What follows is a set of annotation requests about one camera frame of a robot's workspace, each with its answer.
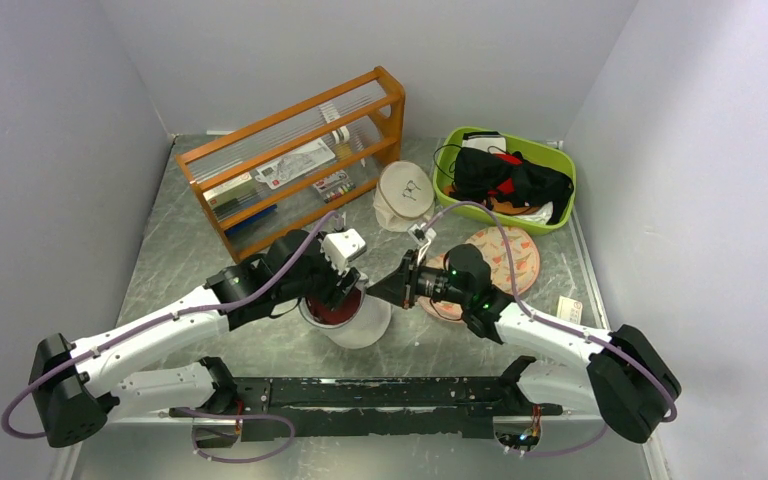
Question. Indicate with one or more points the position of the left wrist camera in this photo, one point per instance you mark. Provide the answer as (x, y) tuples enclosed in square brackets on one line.
[(342, 248)]

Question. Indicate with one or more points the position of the colourful marker pack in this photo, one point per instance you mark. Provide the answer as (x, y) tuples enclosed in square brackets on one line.
[(334, 186)]

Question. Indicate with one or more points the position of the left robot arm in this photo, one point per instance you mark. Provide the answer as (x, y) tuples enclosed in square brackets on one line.
[(80, 386)]

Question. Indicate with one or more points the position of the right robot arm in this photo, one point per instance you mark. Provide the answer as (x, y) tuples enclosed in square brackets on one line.
[(618, 374)]

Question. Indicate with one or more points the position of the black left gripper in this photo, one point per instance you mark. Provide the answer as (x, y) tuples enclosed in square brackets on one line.
[(333, 294)]

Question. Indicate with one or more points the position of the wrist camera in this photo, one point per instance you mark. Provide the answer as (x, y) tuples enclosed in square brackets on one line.
[(342, 248), (422, 234)]

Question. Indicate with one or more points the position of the orange wooden rack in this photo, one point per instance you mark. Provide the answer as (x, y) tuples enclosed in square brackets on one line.
[(371, 106)]

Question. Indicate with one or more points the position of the white folded garment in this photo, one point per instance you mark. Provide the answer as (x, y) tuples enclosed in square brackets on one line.
[(488, 141)]

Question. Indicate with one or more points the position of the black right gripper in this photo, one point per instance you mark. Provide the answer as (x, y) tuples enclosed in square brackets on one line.
[(401, 286)]

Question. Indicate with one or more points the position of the cream round laundry bag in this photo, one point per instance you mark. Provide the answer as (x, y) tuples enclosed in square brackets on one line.
[(404, 196)]

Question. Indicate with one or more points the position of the green box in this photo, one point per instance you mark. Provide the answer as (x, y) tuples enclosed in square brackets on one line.
[(241, 186)]

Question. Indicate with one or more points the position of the clear plastic package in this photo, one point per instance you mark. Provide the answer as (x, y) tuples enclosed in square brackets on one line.
[(296, 163)]

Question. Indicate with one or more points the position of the small white card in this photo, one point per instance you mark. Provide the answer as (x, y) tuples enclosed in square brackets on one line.
[(569, 310)]

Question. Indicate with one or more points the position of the white mesh laundry bag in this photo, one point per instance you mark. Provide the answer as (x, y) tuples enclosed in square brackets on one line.
[(364, 329)]

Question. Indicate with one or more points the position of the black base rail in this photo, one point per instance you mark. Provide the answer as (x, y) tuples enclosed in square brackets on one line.
[(319, 407)]

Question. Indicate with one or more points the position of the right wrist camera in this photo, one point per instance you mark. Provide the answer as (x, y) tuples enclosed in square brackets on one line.
[(422, 234)]

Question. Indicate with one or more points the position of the white clip on rack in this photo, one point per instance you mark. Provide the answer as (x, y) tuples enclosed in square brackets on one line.
[(341, 135)]

